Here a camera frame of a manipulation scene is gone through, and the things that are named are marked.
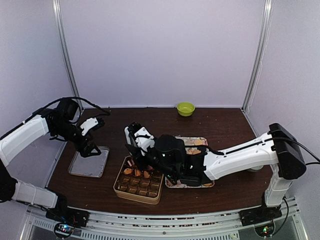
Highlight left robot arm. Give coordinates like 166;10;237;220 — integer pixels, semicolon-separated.
0;96;105;222

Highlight floral cookie tray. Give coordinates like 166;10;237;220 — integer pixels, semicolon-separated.
165;136;215;189

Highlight right aluminium frame post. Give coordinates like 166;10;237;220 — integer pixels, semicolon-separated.
241;0;274;113

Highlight gold cookie tin box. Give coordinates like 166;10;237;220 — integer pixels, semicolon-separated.
113;156;164;205

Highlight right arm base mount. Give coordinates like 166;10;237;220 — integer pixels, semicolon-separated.
238;207;282;238

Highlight silver tin lid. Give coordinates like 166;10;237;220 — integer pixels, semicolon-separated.
68;146;110;178

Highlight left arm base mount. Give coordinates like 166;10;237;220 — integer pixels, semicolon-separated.
44;208;90;239

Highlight left aluminium frame post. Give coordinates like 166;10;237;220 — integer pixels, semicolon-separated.
52;0;80;97

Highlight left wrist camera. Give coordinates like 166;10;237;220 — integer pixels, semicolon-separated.
80;117;105;136

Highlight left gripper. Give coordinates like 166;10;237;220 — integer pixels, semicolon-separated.
52;120;101;157

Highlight steel kitchen tongs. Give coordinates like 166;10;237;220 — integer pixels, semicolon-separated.
124;126;136;162

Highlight green plastic bowl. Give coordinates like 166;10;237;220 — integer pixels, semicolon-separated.
176;102;196;117

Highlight pale ceramic bowl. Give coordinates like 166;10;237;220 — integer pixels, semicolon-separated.
247;166;263;173

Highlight orange sandwich cookie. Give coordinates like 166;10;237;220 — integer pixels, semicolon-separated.
134;169;142;177

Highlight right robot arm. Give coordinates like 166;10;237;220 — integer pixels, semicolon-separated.
124;122;307;221

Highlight front aluminium rail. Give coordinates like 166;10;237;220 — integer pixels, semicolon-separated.
18;198;310;240

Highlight aluminium frame post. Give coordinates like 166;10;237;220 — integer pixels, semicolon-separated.
241;0;274;113
52;0;80;97

